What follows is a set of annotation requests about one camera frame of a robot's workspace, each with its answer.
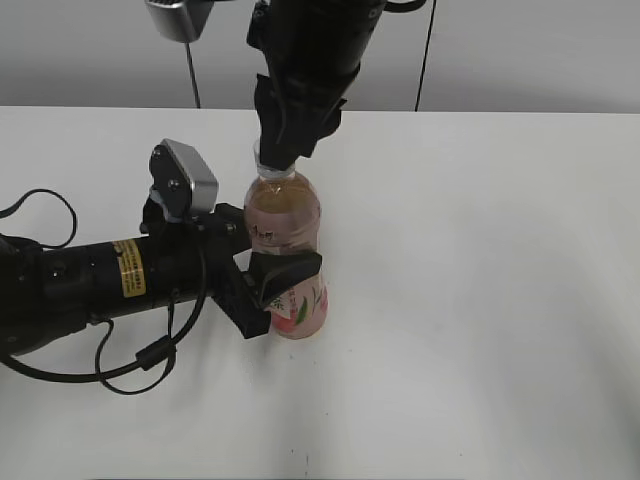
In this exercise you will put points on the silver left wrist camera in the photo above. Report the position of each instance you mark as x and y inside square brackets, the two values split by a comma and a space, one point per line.
[184, 187]

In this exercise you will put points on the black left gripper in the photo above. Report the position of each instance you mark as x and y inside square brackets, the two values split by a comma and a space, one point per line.
[194, 260]

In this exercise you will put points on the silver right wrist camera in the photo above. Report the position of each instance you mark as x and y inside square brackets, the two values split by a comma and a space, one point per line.
[180, 21]

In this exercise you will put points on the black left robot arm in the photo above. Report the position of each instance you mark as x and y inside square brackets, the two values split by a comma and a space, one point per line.
[49, 294]

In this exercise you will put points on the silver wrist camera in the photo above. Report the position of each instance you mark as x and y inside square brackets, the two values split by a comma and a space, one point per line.
[184, 187]
[180, 21]

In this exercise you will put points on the pink oolong tea bottle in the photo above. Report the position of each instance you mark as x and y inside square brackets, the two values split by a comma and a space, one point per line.
[283, 217]

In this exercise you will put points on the white bottle cap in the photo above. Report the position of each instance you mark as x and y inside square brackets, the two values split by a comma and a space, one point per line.
[266, 170]

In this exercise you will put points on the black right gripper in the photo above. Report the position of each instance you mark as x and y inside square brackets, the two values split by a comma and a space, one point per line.
[295, 113]

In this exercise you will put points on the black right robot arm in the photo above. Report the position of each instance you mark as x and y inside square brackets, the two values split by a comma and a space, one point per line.
[313, 52]

